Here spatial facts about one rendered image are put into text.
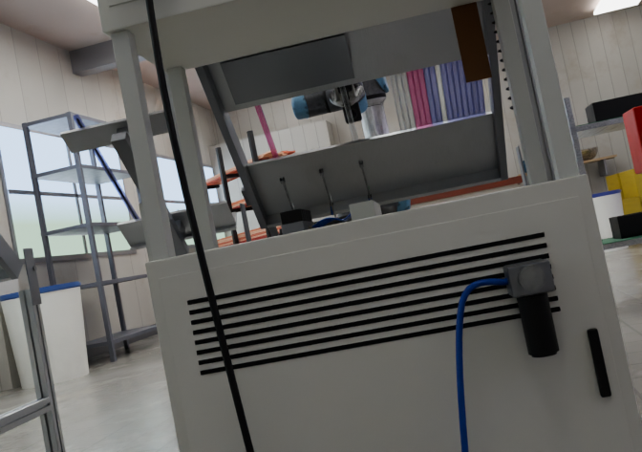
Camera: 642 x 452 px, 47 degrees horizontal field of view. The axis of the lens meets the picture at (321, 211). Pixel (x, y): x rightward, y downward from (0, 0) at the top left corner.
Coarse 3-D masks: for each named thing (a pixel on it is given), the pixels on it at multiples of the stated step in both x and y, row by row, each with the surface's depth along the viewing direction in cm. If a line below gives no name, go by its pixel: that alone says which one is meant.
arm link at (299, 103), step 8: (304, 96) 220; (312, 96) 219; (320, 96) 219; (296, 104) 220; (304, 104) 220; (312, 104) 219; (320, 104) 219; (296, 112) 221; (304, 112) 220; (312, 112) 220; (320, 112) 221; (328, 112) 221
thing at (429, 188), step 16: (464, 176) 205; (480, 176) 204; (496, 176) 202; (384, 192) 208; (400, 192) 207; (416, 192) 205; (432, 192) 204; (304, 208) 211; (320, 208) 210; (336, 208) 208; (272, 224) 210
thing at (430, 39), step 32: (352, 32) 174; (384, 32) 175; (416, 32) 175; (448, 32) 175; (224, 64) 174; (256, 64) 175; (288, 64) 175; (320, 64) 175; (352, 64) 180; (384, 64) 181; (416, 64) 181; (224, 96) 185; (256, 96) 181; (288, 96) 186
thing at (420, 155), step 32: (416, 128) 195; (448, 128) 194; (480, 128) 195; (288, 160) 199; (320, 160) 200; (352, 160) 200; (384, 160) 201; (416, 160) 201; (448, 160) 202; (480, 160) 202; (288, 192) 207; (320, 192) 208; (352, 192) 208
